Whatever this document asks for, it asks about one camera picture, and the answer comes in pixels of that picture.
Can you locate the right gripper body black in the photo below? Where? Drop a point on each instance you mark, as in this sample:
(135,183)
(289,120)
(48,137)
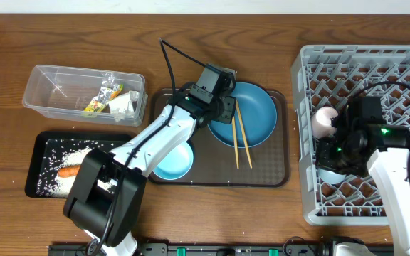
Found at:
(337,156)

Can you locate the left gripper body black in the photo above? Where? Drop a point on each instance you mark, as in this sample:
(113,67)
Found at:
(223,110)

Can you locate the wooden chopstick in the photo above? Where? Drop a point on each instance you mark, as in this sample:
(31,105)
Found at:
(235,141)
(243,133)

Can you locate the light blue cup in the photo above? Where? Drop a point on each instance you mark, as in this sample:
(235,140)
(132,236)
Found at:
(330,177)

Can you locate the dark blue plate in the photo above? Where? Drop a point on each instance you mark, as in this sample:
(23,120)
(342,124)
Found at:
(258,113)

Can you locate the pink cup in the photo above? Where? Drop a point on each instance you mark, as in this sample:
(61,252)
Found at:
(321,122)

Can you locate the light blue bowl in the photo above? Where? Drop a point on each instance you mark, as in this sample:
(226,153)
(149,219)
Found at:
(176,163)

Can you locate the white tissue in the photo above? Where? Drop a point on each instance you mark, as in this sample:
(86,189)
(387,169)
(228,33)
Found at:
(124,106)

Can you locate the yellow snack wrapper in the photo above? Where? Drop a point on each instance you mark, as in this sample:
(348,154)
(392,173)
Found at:
(110,88)

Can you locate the orange carrot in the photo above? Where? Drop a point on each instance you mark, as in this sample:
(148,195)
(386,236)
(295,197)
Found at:
(69,171)

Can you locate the white rice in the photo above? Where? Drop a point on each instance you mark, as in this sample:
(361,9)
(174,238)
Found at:
(61,153)

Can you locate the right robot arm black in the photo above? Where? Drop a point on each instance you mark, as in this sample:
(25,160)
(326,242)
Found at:
(382,152)

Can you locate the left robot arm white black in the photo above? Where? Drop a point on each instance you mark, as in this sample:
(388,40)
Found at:
(106,195)

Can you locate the grey dishwasher rack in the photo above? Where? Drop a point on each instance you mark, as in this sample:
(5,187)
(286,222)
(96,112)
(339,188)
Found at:
(325,75)

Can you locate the black waste tray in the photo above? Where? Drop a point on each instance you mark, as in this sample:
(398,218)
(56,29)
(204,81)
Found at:
(40,146)

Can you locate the brown serving tray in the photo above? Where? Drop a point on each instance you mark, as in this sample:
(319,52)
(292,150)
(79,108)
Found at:
(214,163)

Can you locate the clear plastic bin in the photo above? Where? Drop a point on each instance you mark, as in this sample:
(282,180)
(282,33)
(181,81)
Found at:
(60,92)

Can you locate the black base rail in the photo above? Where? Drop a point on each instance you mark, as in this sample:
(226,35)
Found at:
(294,246)

